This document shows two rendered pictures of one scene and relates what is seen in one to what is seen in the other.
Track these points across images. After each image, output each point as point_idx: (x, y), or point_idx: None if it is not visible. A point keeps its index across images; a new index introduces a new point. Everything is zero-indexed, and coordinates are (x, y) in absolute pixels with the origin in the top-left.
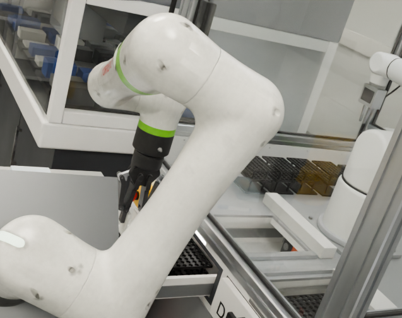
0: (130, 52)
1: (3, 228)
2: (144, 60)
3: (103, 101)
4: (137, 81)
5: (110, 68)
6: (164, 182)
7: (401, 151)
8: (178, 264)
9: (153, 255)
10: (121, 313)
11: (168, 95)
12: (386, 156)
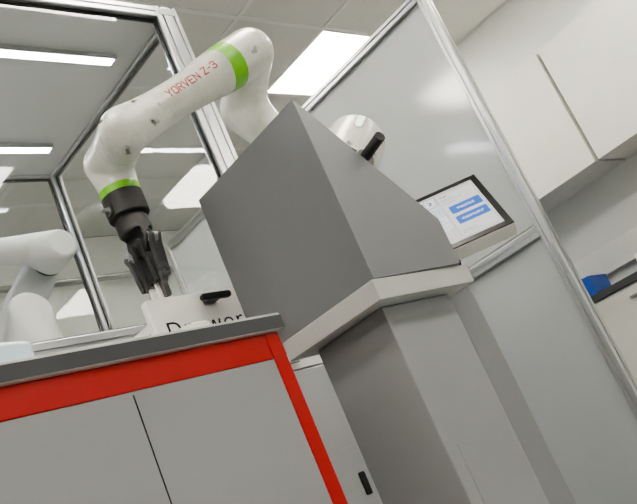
0: (265, 40)
1: (356, 115)
2: (272, 45)
3: (153, 133)
4: (263, 62)
5: (206, 74)
6: None
7: (228, 161)
8: None
9: None
10: None
11: (266, 76)
12: (224, 168)
